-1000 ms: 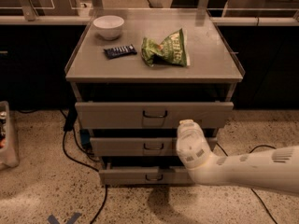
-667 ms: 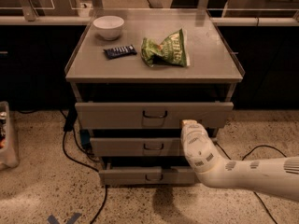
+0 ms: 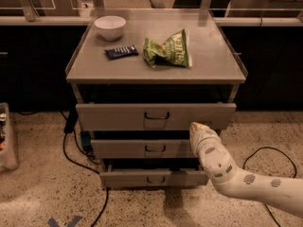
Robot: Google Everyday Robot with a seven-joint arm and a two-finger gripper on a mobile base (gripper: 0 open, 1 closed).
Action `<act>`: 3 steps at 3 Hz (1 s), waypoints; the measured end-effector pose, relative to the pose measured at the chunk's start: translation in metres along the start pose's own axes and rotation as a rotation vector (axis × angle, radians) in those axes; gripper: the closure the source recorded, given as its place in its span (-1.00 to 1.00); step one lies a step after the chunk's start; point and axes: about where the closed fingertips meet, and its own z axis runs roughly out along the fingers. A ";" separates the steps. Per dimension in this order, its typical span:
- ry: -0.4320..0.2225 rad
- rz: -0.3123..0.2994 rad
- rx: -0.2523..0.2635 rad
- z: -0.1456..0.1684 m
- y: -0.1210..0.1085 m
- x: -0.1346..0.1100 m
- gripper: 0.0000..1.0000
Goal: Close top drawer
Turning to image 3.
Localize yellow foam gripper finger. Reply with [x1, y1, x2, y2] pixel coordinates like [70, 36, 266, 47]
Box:
[189, 122, 207, 133]

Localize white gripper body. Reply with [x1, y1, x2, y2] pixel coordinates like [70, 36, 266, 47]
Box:
[190, 129, 222, 157]

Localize grey top drawer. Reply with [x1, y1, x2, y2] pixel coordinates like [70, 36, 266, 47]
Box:
[76, 103, 237, 131]

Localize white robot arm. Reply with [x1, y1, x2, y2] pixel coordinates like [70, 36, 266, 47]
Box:
[189, 122, 303, 218]

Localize grey bottom drawer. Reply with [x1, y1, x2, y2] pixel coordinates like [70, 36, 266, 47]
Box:
[99, 169, 208, 188]

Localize grey metal cabinet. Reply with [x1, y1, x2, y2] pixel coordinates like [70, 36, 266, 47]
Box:
[66, 9, 247, 100]

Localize green chip bag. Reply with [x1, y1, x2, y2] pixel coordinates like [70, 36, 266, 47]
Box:
[142, 29, 192, 68]

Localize dark blue snack bar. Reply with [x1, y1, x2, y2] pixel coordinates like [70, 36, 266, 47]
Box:
[105, 45, 139, 60]

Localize black power adapter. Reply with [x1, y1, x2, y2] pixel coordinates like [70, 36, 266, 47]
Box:
[64, 108, 79, 133]

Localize white ceramic bowl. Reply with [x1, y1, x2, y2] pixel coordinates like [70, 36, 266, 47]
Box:
[94, 15, 126, 41]

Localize clear plastic bin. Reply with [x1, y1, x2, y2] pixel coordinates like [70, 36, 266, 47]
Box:
[0, 102, 19, 172]

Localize black cable right floor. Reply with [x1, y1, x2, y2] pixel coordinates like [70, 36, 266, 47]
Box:
[241, 146, 298, 227]

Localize black cable floor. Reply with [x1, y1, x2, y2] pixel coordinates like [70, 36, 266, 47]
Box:
[241, 146, 298, 227]
[60, 110, 110, 227]

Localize black cable left floor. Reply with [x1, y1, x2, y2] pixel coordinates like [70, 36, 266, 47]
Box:
[60, 110, 110, 227]

